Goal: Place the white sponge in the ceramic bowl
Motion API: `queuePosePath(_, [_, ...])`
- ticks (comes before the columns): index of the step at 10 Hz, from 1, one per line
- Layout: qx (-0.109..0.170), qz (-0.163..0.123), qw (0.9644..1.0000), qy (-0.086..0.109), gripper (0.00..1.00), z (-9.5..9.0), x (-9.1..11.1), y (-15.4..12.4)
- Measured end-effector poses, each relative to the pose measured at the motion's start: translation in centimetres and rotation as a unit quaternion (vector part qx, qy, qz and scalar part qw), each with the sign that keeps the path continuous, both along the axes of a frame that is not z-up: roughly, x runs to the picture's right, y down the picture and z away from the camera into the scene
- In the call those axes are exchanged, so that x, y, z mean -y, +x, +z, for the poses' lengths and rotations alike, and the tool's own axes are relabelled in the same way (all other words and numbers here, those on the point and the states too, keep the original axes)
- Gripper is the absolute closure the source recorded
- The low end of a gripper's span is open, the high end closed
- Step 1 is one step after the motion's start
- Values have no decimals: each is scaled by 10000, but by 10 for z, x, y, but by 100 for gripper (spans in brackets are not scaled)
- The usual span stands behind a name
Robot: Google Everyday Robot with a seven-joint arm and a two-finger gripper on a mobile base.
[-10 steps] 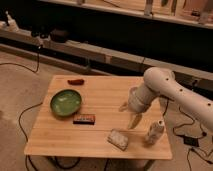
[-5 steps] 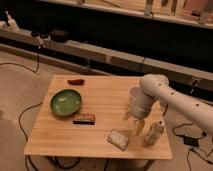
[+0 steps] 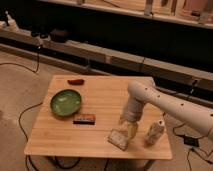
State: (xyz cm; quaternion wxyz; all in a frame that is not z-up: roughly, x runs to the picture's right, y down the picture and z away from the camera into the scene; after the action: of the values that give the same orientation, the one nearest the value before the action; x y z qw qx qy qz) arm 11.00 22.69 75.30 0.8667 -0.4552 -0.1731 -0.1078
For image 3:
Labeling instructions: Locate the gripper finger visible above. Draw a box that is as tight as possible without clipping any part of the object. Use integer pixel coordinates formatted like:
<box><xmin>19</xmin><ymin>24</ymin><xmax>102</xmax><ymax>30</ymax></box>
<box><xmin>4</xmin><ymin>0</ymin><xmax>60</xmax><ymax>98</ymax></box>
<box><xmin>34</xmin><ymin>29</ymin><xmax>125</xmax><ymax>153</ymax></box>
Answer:
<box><xmin>120</xmin><ymin>123</ymin><xmax>128</xmax><ymax>136</ymax></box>
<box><xmin>128</xmin><ymin>122</ymin><xmax>138</xmax><ymax>139</ymax></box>

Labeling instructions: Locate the white sponge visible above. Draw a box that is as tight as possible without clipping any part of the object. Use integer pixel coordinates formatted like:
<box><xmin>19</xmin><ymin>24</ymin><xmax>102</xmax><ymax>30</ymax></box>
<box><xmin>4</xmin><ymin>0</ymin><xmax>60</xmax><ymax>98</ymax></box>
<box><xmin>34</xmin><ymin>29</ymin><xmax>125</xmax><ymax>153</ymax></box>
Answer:
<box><xmin>107</xmin><ymin>129</ymin><xmax>128</xmax><ymax>151</ymax></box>

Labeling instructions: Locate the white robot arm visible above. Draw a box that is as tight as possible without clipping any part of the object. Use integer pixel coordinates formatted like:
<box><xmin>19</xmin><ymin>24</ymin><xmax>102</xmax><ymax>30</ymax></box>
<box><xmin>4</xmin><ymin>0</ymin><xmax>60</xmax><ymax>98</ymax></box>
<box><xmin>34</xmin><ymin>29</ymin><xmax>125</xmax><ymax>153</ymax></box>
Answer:
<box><xmin>120</xmin><ymin>80</ymin><xmax>213</xmax><ymax>141</ymax></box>

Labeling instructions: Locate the green ceramic bowl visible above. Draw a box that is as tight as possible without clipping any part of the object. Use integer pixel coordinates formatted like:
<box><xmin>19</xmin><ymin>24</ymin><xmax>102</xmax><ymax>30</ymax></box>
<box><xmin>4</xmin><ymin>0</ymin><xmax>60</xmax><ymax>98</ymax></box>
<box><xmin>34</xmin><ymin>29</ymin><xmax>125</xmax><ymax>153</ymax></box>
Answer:
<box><xmin>50</xmin><ymin>89</ymin><xmax>82</xmax><ymax>117</ymax></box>

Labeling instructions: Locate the white plastic bottle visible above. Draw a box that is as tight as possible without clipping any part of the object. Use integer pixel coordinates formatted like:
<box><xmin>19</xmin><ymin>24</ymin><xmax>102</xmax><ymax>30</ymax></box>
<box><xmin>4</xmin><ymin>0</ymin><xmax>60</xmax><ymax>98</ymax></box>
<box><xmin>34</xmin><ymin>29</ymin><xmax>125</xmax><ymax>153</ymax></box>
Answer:
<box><xmin>145</xmin><ymin>120</ymin><xmax>165</xmax><ymax>145</ymax></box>

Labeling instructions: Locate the brown chocolate bar box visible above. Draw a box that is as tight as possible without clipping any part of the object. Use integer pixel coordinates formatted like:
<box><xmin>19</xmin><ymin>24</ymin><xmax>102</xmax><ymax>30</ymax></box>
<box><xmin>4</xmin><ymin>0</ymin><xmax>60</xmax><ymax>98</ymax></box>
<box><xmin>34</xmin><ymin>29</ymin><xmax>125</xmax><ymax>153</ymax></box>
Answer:
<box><xmin>73</xmin><ymin>114</ymin><xmax>95</xmax><ymax>125</ymax></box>

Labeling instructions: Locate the wooden table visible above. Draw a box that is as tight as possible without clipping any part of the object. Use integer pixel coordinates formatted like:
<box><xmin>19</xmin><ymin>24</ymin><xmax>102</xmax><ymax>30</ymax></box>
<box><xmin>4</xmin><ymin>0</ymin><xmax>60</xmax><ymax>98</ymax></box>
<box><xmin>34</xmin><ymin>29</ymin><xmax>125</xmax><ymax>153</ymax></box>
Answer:
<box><xmin>24</xmin><ymin>75</ymin><xmax>172</xmax><ymax>160</ymax></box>

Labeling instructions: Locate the black power adapter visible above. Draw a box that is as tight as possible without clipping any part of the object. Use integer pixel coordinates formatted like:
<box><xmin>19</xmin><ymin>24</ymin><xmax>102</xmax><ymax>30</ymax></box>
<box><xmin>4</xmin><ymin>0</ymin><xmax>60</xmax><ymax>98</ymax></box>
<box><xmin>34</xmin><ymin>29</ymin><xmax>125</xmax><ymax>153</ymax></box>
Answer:
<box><xmin>183</xmin><ymin>136</ymin><xmax>199</xmax><ymax>147</ymax></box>

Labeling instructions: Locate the red sausage toy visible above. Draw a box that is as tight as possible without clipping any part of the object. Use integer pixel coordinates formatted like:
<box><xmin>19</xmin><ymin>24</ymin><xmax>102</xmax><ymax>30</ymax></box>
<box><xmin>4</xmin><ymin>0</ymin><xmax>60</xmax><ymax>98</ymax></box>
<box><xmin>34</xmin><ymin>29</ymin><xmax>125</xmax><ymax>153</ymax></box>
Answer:
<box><xmin>67</xmin><ymin>79</ymin><xmax>84</xmax><ymax>85</ymax></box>

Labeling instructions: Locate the dark round object on ledge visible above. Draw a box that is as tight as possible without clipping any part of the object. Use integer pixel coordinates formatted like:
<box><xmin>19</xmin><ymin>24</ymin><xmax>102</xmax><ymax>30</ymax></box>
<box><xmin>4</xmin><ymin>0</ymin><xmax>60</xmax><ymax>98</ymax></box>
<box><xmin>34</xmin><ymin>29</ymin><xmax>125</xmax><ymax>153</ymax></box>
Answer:
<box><xmin>50</xmin><ymin>29</ymin><xmax>69</xmax><ymax>43</ymax></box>

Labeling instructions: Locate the white spray bottle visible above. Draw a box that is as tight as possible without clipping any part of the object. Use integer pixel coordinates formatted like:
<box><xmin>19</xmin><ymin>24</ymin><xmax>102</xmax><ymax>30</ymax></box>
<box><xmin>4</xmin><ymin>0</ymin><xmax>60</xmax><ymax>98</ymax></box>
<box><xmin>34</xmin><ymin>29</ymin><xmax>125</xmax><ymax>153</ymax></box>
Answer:
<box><xmin>5</xmin><ymin>11</ymin><xmax>19</xmax><ymax>31</ymax></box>

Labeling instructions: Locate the black cable on right floor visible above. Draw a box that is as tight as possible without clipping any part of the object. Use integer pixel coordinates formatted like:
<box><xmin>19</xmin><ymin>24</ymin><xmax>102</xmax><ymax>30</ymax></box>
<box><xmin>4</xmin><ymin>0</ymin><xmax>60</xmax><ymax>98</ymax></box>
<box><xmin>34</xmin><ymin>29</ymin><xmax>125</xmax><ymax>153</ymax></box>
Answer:
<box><xmin>172</xmin><ymin>123</ymin><xmax>213</xmax><ymax>166</ymax></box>

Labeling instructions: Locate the black cable on floor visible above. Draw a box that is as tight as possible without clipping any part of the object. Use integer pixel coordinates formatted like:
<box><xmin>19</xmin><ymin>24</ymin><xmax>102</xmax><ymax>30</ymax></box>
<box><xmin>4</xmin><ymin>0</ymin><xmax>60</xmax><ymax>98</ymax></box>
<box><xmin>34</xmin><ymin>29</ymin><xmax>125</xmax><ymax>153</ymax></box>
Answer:
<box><xmin>0</xmin><ymin>44</ymin><xmax>44</xmax><ymax>171</ymax></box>
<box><xmin>172</xmin><ymin>123</ymin><xmax>213</xmax><ymax>166</ymax></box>

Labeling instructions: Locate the black cable on left floor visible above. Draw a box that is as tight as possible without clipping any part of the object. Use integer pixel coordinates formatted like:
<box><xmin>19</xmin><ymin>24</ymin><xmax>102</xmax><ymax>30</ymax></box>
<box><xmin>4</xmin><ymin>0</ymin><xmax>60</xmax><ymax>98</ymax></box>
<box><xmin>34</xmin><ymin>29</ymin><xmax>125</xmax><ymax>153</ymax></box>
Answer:
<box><xmin>0</xmin><ymin>44</ymin><xmax>44</xmax><ymax>171</ymax></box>

